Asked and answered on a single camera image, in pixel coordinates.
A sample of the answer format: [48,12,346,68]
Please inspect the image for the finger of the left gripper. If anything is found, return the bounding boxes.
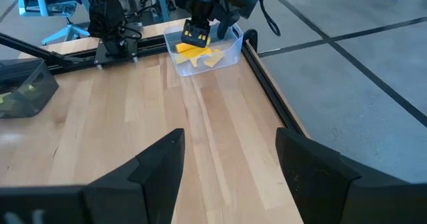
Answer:
[181,18,211,49]
[216,11,242,41]

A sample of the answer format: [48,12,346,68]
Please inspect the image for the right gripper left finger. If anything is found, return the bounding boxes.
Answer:
[81,127,186,224]

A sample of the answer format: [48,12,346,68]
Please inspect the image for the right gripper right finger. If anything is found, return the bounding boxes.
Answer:
[275,127,362,224]

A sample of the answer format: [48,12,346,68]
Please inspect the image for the long yellow block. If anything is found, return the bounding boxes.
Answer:
[181,45,214,59]
[175,42,201,55]

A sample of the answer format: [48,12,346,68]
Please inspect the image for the yellow arch block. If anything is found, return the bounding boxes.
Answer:
[203,49,225,69]

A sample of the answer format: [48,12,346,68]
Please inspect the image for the green rectangular block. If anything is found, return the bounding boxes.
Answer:
[18,83,37,97]

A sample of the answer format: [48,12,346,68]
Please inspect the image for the green cube block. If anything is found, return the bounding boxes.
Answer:
[0,92,17,113]

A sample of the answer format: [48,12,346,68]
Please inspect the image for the clear plastic bin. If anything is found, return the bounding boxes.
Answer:
[163,22,245,78]

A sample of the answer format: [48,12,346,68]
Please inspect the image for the blue desk leg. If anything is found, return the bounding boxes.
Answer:
[153,0,170,22]

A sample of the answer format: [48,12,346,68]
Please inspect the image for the dark smoky plastic bin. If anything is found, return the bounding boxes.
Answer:
[0,57,59,119]

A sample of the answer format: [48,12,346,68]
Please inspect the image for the light blue office chair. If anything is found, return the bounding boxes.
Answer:
[13,0,91,47]

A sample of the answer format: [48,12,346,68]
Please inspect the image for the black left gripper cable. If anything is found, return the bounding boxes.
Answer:
[258,0,282,38]

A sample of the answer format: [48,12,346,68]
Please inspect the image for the black table frame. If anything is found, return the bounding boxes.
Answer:
[0,29,311,138]

